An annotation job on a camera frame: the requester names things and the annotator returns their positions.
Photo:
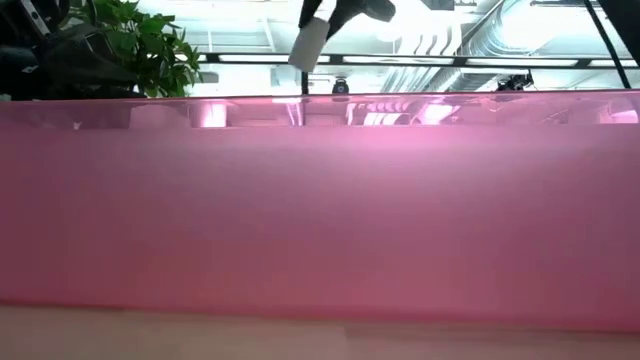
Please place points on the small round black fixture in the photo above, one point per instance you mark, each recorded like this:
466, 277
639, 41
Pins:
340, 86

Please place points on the black overhead beam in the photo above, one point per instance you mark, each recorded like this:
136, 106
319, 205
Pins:
450, 61

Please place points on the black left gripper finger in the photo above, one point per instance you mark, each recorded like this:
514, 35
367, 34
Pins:
350, 12
310, 12

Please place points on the green leafy potted plant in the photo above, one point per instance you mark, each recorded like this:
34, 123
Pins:
150, 50

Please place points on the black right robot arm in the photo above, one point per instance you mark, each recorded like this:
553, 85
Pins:
625, 20

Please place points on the white pill bottle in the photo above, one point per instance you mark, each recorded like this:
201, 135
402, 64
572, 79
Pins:
307, 47

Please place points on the red translucent plastic basket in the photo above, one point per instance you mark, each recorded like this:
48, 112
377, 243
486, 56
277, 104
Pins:
320, 210

